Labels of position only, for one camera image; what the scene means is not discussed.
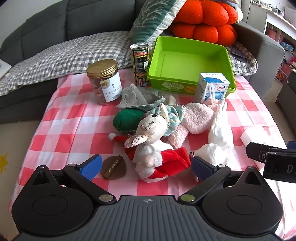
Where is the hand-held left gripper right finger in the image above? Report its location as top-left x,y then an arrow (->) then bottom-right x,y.
178,156 -> 266,205

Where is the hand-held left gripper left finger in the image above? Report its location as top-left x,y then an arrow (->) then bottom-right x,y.
32,155 -> 117,205

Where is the white tissue pack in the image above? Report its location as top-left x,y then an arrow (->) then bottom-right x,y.
240,125 -> 273,149

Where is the white cloth bundle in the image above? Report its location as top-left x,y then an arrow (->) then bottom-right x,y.
194,143 -> 232,167

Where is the white glove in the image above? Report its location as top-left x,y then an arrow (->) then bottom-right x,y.
208,98 -> 234,151

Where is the pink fuzzy plush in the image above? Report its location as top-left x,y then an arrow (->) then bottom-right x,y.
166,98 -> 226,149

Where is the santa plush toy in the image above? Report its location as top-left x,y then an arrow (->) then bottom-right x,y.
109,133 -> 191,183

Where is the mouse doll with blue bonnet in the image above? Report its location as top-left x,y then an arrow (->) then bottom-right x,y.
124,102 -> 185,149

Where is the green plastic bin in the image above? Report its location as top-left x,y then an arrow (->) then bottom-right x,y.
147,36 -> 237,97

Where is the pink checkered tablecloth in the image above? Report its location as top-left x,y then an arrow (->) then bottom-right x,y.
9,67 -> 296,241

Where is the dark grey ottoman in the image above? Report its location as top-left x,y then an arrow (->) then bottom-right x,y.
276,70 -> 296,113

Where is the green knitted pad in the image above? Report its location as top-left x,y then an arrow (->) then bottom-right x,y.
113,108 -> 148,133

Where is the blue and white milk carton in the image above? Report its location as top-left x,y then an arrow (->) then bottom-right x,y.
195,72 -> 230,103

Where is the grey rag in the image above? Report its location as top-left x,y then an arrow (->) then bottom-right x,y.
116,84 -> 166,112

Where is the dark plaid cloth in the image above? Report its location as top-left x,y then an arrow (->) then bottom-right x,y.
225,42 -> 258,76

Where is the clear jar with gold lid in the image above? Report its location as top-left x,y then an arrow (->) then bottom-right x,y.
87,59 -> 122,106

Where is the grey checkered cushion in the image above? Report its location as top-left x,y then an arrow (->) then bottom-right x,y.
0,30 -> 132,96

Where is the dark drink can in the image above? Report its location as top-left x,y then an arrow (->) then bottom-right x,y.
129,43 -> 151,87

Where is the white paper sheet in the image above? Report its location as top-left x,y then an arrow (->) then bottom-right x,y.
0,59 -> 12,77

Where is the white shelf unit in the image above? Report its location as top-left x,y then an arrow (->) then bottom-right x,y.
240,0 -> 296,81

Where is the orange pumpkin cushion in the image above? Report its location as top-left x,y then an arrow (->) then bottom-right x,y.
170,0 -> 238,44

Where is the grey sofa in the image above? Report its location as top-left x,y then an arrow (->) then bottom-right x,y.
0,0 -> 286,126

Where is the teal coral print pillow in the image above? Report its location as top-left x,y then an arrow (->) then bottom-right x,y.
129,0 -> 185,50

